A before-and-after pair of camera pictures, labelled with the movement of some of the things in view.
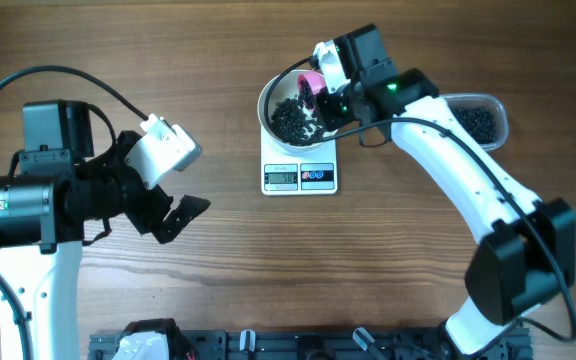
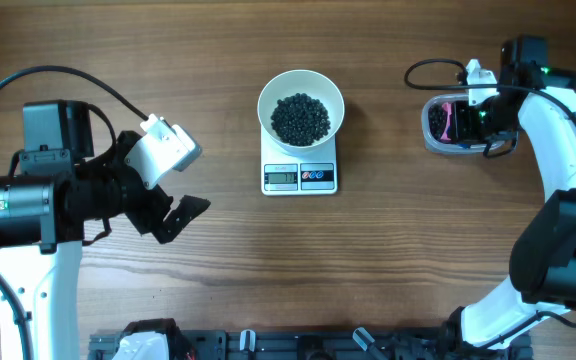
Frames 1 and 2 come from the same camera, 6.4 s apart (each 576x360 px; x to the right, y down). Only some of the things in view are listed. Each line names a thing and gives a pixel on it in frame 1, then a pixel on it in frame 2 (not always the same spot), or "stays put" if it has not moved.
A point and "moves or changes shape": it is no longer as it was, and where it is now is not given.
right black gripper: [328, 118] to [461, 131]
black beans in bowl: [296, 123] stays put
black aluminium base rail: [334, 344] stays put
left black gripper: [150, 219] stays put
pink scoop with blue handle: [311, 84] moves or changes shape
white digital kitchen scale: [289, 175] stays put
